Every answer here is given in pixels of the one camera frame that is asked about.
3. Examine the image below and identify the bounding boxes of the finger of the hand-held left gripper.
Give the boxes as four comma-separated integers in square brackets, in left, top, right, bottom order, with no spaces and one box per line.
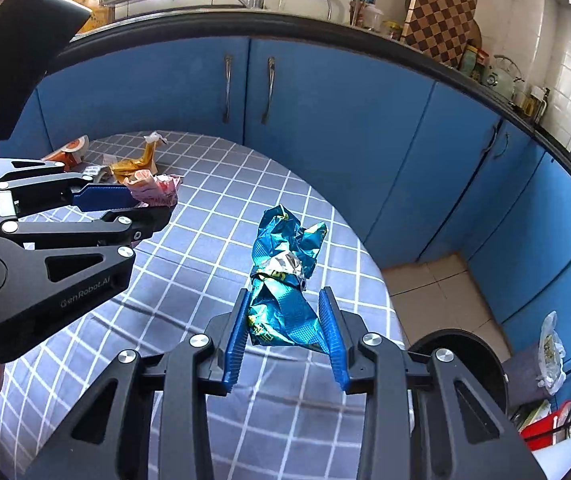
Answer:
[0,207,172,361]
[0,157,139,218]

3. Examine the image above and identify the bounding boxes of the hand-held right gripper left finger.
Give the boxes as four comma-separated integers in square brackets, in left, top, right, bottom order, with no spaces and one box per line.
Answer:
[20,287,254,480]

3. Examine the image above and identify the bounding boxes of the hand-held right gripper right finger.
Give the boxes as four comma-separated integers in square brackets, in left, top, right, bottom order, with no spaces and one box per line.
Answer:
[318,287,551,480]

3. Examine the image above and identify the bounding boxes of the pink wrapper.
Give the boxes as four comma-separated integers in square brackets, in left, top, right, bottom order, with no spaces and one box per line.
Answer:
[123,169,184,207]

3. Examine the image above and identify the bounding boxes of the orange and white paper carton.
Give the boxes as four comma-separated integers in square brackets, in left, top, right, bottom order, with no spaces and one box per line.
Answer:
[42,135,90,171]

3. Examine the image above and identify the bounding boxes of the teal snack wrapper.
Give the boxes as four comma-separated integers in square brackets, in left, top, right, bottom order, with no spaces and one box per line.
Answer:
[246,204,329,348]

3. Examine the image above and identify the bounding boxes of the black trash bin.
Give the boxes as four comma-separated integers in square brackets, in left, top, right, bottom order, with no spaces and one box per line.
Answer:
[408,327,509,416]

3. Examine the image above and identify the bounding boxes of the grey trash bin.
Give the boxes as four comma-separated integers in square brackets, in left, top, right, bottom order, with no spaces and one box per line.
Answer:
[503,345,561,411]

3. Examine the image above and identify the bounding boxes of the small grey white box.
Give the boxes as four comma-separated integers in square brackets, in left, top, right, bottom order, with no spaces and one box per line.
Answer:
[80,162,111,183]

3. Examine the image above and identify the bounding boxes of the golden yellow pouch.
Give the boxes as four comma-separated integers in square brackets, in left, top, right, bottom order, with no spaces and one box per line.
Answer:
[110,131,169,177]

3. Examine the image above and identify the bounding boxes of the blue checked tablecloth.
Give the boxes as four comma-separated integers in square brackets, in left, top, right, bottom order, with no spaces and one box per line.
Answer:
[0,130,409,480]

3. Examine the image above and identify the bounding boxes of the blue lower kitchen cabinets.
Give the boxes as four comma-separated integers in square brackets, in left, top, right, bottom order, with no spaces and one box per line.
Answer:
[36,15,571,376]

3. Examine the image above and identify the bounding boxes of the clear plastic bin liner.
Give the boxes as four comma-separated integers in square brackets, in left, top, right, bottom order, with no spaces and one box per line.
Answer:
[538,311,566,396]

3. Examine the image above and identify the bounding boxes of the red bucket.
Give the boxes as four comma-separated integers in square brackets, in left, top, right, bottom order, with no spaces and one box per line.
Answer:
[520,410,571,451]

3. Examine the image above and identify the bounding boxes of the black kitchen countertop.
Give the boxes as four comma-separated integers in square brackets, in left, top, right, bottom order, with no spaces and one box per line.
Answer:
[56,2,571,196]

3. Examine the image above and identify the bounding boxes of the light green kettle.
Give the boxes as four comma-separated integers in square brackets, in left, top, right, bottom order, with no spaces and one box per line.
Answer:
[480,55,526,103]

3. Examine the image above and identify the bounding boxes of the checkered wooden cutting board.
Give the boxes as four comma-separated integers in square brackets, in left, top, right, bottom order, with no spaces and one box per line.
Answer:
[399,0,481,68]

